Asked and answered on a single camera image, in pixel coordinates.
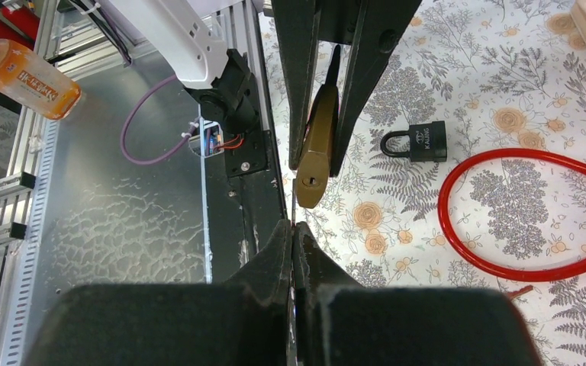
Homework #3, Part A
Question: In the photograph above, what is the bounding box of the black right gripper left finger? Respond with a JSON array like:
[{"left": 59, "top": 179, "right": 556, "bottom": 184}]
[{"left": 24, "top": 220, "right": 292, "bottom": 365}]

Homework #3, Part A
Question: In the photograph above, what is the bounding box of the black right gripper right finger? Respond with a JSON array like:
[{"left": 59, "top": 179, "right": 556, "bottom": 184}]
[{"left": 292, "top": 222, "right": 542, "bottom": 365}]

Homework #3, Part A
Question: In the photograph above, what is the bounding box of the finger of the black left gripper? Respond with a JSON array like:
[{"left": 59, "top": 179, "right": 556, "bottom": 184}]
[
  {"left": 272, "top": 0, "right": 320, "bottom": 171},
  {"left": 330, "top": 0, "right": 421, "bottom": 177}
]

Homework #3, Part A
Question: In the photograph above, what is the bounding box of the brass padlock silver shackle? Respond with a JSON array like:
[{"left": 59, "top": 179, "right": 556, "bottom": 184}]
[{"left": 295, "top": 45, "right": 342, "bottom": 209}]

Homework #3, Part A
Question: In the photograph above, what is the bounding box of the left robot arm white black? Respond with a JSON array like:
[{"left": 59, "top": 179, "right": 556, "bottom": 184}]
[{"left": 113, "top": 1, "right": 420, "bottom": 177}]

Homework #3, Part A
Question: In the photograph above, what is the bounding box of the black padlock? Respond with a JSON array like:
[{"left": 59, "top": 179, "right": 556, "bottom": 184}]
[{"left": 380, "top": 120, "right": 448, "bottom": 162}]

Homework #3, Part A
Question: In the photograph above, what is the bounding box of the floral table mat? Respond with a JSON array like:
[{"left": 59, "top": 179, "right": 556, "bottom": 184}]
[{"left": 257, "top": 0, "right": 586, "bottom": 366}]

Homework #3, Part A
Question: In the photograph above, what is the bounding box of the orange drink bottle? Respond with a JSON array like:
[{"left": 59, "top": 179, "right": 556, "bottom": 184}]
[{"left": 0, "top": 39, "right": 82, "bottom": 120}]

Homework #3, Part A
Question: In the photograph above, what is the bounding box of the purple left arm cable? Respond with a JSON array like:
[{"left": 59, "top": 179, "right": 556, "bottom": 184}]
[{"left": 121, "top": 74, "right": 203, "bottom": 167}]

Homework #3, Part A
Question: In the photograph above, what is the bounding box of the red cable lock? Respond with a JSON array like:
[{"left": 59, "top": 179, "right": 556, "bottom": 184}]
[{"left": 437, "top": 148, "right": 586, "bottom": 283}]

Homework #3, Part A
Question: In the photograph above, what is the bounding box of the aluminium frame rail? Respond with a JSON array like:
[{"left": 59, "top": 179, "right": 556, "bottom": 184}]
[{"left": 0, "top": 1, "right": 269, "bottom": 365}]

